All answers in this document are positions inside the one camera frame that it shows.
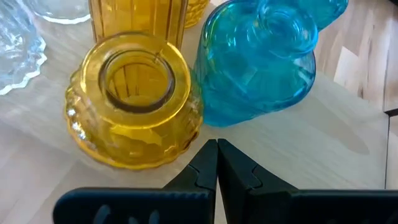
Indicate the clear ribbed glass jar vase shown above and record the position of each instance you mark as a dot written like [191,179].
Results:
[15,46]

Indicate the tall blue embossed glass vase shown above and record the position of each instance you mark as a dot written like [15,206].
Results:
[331,12]

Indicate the yellow hobnail glass vase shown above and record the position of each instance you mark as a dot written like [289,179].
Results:
[196,12]

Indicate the yellow ribbed glass vase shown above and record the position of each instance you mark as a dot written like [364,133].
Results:
[140,15]

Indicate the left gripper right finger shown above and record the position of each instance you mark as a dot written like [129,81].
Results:
[295,208]

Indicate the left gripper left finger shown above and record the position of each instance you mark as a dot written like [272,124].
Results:
[140,205]

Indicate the short blue embossed glass vase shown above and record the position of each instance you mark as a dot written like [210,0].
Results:
[248,77]

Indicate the wooden shelf black metal frame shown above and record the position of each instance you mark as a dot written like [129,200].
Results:
[280,155]

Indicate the clear ribbed glass bottle vase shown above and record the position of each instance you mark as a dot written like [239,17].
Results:
[62,12]

